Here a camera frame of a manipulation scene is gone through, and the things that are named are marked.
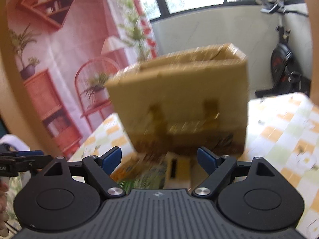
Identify green snack bag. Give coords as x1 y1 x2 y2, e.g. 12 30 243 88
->
110 153 168 193

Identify cardboard box with plastic liner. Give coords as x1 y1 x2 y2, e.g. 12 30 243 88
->
106 44 249 155

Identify pink printed backdrop cloth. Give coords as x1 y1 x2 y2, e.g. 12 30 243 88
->
5 0 160 157

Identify black exercise bike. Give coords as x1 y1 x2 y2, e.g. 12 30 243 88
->
255 0 311 98

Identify person's left hand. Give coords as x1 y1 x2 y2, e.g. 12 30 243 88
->
0 181 9 231

